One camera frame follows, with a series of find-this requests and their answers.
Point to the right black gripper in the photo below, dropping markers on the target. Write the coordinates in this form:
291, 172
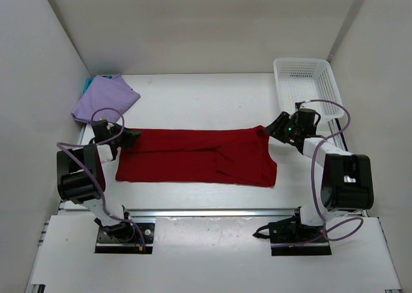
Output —
277, 129

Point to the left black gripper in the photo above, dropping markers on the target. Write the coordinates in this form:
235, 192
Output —
131, 136

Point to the lavender t shirt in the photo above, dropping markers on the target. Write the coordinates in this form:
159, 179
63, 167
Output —
105, 98

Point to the red t shirt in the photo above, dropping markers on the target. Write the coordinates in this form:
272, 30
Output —
238, 156

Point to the teal t shirt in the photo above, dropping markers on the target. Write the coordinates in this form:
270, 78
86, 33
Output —
90, 80

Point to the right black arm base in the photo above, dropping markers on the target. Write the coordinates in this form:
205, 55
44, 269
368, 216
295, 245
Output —
290, 237

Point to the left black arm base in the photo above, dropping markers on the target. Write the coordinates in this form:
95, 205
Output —
123, 238

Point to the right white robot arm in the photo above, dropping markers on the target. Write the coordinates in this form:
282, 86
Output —
341, 181

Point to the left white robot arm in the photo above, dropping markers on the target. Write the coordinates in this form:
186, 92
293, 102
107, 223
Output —
80, 176

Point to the white plastic laundry basket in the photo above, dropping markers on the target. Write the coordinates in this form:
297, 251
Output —
302, 79

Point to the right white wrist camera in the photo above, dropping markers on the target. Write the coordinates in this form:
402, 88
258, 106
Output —
300, 105

